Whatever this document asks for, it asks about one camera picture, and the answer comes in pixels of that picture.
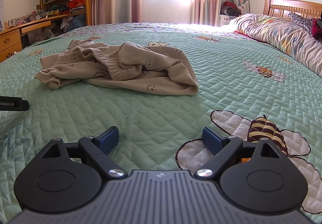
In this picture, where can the wooden headboard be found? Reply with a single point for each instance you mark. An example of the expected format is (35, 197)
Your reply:
(289, 6)

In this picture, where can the green quilted bee bedspread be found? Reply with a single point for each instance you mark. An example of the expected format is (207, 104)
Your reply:
(156, 113)

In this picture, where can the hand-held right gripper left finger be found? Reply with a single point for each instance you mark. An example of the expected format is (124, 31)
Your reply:
(110, 139)

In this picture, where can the row of photo frames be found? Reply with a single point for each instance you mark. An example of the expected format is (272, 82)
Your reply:
(17, 22)

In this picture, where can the pile of shopping bags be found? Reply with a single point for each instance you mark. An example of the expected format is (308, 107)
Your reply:
(235, 6)

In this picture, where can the floral duvet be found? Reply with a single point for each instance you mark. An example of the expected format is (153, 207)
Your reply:
(281, 35)

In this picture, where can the beige smiley print pants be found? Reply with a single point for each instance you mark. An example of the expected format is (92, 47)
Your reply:
(140, 73)

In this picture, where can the dark red cloth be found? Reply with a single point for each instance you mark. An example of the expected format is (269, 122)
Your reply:
(317, 30)

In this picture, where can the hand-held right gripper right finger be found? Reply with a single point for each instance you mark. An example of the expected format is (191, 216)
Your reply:
(210, 139)

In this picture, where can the clear plastic bags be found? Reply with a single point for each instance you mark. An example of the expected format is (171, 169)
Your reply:
(45, 34)

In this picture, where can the dark checked pillow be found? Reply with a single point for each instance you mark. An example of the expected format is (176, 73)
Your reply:
(300, 21)

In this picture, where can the blue fabric bag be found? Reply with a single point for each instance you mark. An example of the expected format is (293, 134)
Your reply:
(76, 22)

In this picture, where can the wooden desk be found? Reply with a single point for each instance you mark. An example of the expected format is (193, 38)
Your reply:
(11, 40)

